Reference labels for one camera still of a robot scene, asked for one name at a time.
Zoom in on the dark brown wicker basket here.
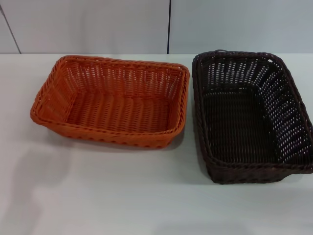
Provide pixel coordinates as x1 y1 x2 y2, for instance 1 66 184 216
191 49 313 185

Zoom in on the orange wicker basket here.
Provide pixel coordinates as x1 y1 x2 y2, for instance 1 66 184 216
29 55 191 149

